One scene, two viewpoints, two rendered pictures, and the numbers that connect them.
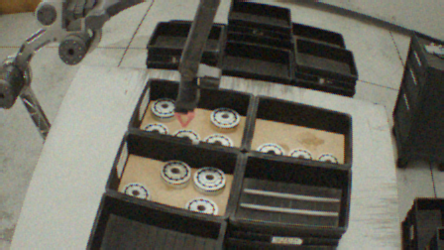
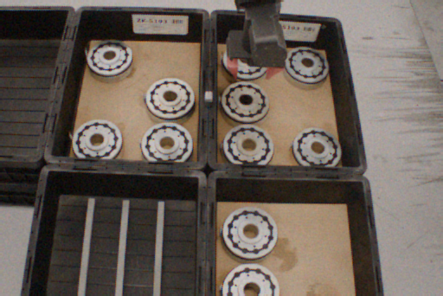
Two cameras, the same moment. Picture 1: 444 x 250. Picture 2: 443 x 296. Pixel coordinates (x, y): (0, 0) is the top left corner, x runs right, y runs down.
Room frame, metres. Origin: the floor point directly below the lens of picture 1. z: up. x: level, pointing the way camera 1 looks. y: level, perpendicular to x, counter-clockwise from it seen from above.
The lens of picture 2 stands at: (1.19, -0.48, 1.73)
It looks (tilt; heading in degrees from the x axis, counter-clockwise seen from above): 59 degrees down; 80
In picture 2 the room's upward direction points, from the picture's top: 6 degrees clockwise
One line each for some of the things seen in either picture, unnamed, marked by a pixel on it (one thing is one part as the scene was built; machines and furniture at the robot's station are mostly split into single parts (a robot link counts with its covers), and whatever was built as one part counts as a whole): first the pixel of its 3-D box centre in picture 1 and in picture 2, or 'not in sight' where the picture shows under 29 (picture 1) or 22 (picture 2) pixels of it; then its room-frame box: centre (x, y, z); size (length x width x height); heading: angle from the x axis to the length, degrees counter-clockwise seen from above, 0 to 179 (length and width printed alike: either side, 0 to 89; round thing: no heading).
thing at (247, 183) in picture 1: (294, 205); (117, 285); (1.10, -0.26, 0.87); 0.40 x 0.30 x 0.11; 84
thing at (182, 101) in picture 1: (187, 92); (258, 37); (1.37, 0.12, 1.06); 0.10 x 0.07 x 0.07; 176
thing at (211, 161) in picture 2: (190, 113); (282, 86); (1.43, 0.11, 0.92); 0.40 x 0.30 x 0.02; 84
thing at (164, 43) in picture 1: (182, 65); not in sight; (2.47, 0.25, 0.37); 0.40 x 0.30 x 0.45; 88
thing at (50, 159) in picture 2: (170, 175); (133, 80); (1.14, 0.14, 0.92); 0.40 x 0.30 x 0.02; 84
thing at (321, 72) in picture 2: (165, 107); (306, 64); (1.52, 0.21, 0.86); 0.10 x 0.10 x 0.01
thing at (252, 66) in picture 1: (254, 81); not in sight; (2.46, -0.15, 0.31); 0.40 x 0.30 x 0.34; 88
